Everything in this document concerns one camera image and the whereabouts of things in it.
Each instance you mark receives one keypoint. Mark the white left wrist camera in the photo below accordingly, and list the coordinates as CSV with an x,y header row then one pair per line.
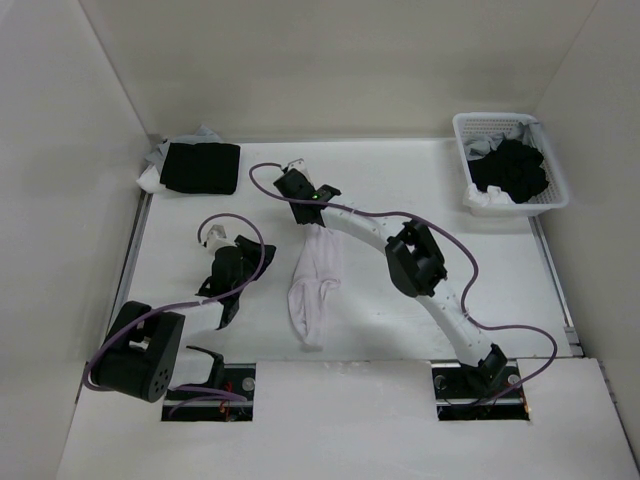
x,y
216,239

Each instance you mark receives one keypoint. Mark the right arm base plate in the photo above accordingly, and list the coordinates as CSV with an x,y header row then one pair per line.
x,y
457,401

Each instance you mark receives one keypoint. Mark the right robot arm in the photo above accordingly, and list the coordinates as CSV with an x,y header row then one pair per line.
x,y
416,268

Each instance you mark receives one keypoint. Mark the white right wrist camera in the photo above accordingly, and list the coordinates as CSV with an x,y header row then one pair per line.
x,y
300,166

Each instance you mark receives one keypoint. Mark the light pink tank top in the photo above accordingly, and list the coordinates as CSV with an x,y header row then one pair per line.
x,y
318,272

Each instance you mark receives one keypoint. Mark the left aluminium table rail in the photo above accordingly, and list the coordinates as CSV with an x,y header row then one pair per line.
x,y
132,253

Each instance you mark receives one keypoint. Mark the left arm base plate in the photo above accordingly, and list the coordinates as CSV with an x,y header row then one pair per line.
x,y
227,397

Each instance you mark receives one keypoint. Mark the crumpled white tank top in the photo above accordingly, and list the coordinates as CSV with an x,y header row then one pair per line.
x,y
492,196

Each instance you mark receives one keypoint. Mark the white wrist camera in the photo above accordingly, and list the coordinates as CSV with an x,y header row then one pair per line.
x,y
300,166
216,239

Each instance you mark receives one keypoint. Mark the folded black tank top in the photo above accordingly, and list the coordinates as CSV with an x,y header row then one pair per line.
x,y
203,168

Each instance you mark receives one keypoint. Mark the crumpled black tank top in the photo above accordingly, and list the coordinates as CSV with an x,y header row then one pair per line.
x,y
517,169

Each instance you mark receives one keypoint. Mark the folded white tank top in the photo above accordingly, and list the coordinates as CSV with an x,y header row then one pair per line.
x,y
149,181

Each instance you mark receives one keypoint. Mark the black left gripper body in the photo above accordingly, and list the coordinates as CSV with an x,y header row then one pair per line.
x,y
250,262

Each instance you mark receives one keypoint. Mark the folded grey tank top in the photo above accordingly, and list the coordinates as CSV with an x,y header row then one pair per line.
x,y
159,152

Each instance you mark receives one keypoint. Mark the white perforated plastic basket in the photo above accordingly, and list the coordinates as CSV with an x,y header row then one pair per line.
x,y
484,123

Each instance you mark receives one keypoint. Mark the crumpled grey tank top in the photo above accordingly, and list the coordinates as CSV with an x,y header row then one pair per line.
x,y
478,146

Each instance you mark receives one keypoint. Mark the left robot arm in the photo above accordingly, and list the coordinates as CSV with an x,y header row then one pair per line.
x,y
139,353

